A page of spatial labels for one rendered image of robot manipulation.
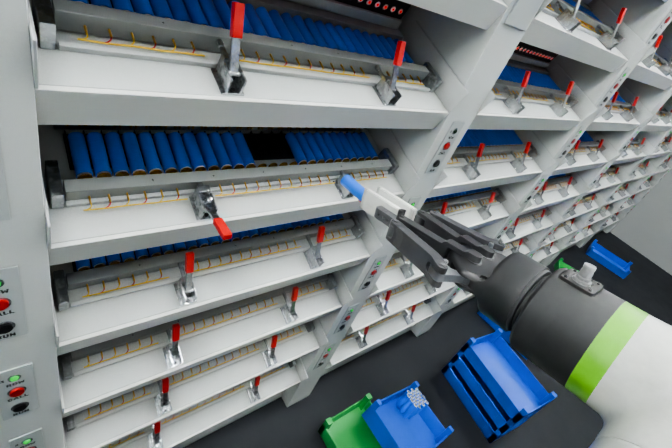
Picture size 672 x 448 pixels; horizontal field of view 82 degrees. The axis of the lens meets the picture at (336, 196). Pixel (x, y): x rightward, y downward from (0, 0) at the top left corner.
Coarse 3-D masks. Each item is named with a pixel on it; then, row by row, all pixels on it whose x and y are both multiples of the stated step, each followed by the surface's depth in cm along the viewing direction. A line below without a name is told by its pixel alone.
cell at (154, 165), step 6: (144, 132) 54; (138, 138) 54; (144, 138) 54; (150, 138) 54; (144, 144) 53; (150, 144) 53; (144, 150) 53; (150, 150) 53; (144, 156) 53; (150, 156) 52; (156, 156) 53; (150, 162) 52; (156, 162) 52; (150, 168) 52; (156, 168) 52
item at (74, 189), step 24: (240, 168) 59; (264, 168) 61; (288, 168) 64; (312, 168) 67; (336, 168) 70; (360, 168) 74; (384, 168) 79; (72, 192) 44; (96, 192) 46; (120, 192) 48; (144, 192) 50
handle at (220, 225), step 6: (204, 204) 52; (210, 204) 53; (210, 210) 52; (216, 216) 51; (216, 222) 50; (222, 222) 50; (216, 228) 50; (222, 228) 49; (228, 228) 50; (222, 234) 49; (228, 234) 49
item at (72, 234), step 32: (384, 128) 83; (64, 160) 48; (256, 160) 65; (288, 160) 68; (224, 192) 58; (256, 192) 61; (288, 192) 64; (320, 192) 68; (64, 224) 44; (96, 224) 46; (128, 224) 48; (160, 224) 50; (192, 224) 52; (256, 224) 61; (64, 256) 45; (96, 256) 48
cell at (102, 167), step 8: (88, 136) 50; (96, 136) 50; (88, 144) 50; (96, 144) 49; (104, 144) 51; (96, 152) 49; (104, 152) 50; (96, 160) 48; (104, 160) 49; (96, 168) 48; (104, 168) 48; (96, 176) 48
